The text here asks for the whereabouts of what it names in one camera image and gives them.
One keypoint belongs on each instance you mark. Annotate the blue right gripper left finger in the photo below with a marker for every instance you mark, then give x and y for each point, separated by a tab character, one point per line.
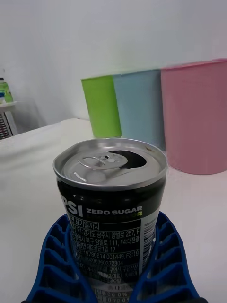
53	267

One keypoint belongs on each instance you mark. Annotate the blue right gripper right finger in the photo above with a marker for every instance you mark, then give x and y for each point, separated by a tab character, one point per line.
170	262

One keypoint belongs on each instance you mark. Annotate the black drink can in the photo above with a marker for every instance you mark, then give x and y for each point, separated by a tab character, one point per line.
106	213

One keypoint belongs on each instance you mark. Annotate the pink plastic waste bin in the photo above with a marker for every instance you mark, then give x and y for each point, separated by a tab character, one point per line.
196	118

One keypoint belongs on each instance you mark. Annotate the white shelf rack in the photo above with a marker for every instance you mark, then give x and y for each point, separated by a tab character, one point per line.
7	118

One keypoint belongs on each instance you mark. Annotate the pale blue plastic waste bin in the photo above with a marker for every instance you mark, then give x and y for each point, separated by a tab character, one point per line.
139	106

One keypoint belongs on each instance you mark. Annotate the green plastic waste bin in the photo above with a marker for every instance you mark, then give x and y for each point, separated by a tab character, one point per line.
102	106

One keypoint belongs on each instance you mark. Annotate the green-label plastic bottle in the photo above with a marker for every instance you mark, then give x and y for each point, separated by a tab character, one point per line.
6	93

